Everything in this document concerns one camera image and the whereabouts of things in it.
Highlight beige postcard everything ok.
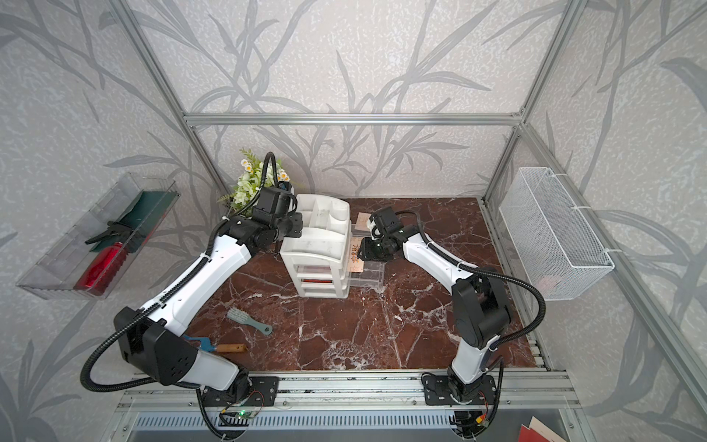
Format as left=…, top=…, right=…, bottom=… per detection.
left=348, top=237, right=365, bottom=274

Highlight beige postcard red characters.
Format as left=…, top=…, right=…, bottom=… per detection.
left=355, top=212, right=371, bottom=232

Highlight white plastic drawer organizer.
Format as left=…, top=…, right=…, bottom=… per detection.
left=280, top=193, right=352, bottom=299

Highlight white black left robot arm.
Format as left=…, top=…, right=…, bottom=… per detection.
left=114, top=212, right=303, bottom=393

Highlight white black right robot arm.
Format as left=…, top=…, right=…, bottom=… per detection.
left=357, top=207, right=512, bottom=388

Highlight green white artificial flowers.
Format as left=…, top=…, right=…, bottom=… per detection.
left=218, top=148, right=290, bottom=212

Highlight green hair brush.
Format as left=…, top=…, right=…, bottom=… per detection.
left=226, top=308, right=274, bottom=336

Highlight green card in tray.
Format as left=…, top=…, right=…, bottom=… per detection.
left=113, top=191, right=179, bottom=241

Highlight small wooden block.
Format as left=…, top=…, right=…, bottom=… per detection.
left=215, top=344, right=248, bottom=354

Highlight blue garden hand rake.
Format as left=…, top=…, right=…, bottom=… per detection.
left=182, top=334, right=217, bottom=353

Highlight black clamp in tray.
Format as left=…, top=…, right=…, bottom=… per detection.
left=85, top=221, right=147, bottom=253

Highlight red brush in tray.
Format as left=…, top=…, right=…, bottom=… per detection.
left=74, top=242, right=128, bottom=297

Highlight red paper at bottom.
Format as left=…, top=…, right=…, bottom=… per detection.
left=518, top=417, right=566, bottom=442

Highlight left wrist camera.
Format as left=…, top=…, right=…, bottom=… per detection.
left=252, top=182, right=294, bottom=224

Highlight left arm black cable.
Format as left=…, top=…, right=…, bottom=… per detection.
left=79, top=151, right=280, bottom=393

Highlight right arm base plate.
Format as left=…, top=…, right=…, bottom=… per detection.
left=421, top=372, right=498, bottom=406

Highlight aluminium frame rail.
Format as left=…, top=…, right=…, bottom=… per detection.
left=183, top=113, right=521, bottom=126

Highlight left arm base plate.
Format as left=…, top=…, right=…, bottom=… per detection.
left=203, top=376, right=280, bottom=407

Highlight clear wall-mounted tray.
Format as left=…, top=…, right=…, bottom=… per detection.
left=17, top=173, right=180, bottom=300

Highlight white wire mesh basket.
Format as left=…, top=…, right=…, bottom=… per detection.
left=499, top=167, right=615, bottom=301

